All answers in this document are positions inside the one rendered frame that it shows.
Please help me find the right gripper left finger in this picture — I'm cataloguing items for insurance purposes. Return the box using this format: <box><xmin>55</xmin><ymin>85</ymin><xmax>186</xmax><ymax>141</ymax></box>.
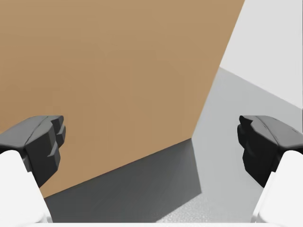
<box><xmin>0</xmin><ymin>115</ymin><xmax>67</xmax><ymax>224</ymax></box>

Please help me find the tall board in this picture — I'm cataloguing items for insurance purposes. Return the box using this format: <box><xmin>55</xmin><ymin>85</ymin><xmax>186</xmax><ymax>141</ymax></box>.
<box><xmin>0</xmin><ymin>0</ymin><xmax>246</xmax><ymax>198</ymax></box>

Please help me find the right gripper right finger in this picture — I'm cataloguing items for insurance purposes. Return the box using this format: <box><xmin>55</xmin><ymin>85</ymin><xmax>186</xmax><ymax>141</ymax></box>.
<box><xmin>237</xmin><ymin>115</ymin><xmax>303</xmax><ymax>223</ymax></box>

